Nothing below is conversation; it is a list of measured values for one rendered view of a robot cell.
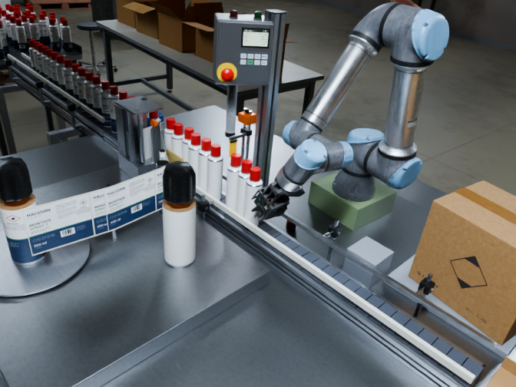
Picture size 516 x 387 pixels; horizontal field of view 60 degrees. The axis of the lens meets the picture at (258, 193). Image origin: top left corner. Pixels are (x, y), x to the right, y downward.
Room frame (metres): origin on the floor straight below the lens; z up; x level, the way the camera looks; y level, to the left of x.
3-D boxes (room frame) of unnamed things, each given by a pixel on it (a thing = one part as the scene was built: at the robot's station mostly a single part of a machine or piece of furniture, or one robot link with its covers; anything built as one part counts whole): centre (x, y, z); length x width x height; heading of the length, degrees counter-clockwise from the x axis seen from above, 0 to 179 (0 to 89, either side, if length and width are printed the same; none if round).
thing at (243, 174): (1.24, 0.04, 0.98); 0.05 x 0.05 x 0.20
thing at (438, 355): (1.02, -0.12, 0.91); 1.07 x 0.01 x 0.02; 46
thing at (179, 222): (1.00, 0.20, 1.03); 0.09 x 0.09 x 0.30
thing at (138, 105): (1.47, 0.44, 1.14); 0.14 x 0.11 x 0.01; 46
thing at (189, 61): (3.84, 0.63, 0.39); 2.20 x 0.80 x 0.78; 42
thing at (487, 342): (1.08, -0.17, 0.96); 1.07 x 0.01 x 0.01; 46
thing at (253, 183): (1.19, 0.01, 0.98); 0.05 x 0.05 x 0.20
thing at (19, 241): (0.94, 0.61, 1.04); 0.09 x 0.09 x 0.29
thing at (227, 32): (1.39, 0.09, 1.38); 0.17 x 0.10 x 0.19; 101
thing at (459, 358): (1.25, 0.07, 0.86); 1.65 x 0.08 x 0.04; 46
